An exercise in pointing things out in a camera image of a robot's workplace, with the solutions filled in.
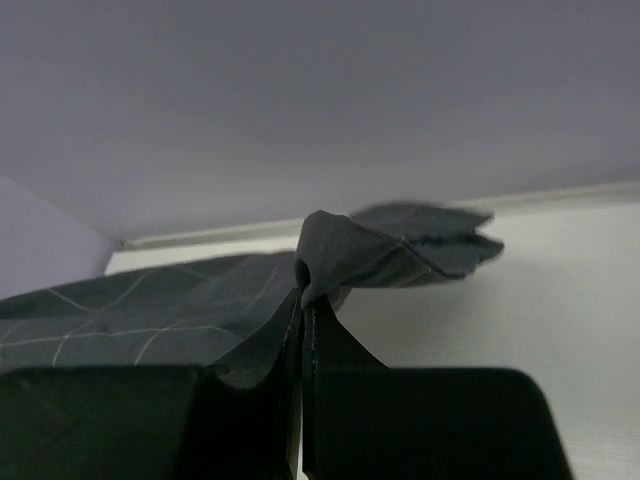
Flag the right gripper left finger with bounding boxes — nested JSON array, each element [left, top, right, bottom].
[[1, 292, 300, 479]]

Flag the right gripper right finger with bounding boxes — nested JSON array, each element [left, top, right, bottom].
[[302, 298, 572, 480]]

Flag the dark checked cloth napkin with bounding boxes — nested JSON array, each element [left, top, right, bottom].
[[1, 203, 504, 371]]

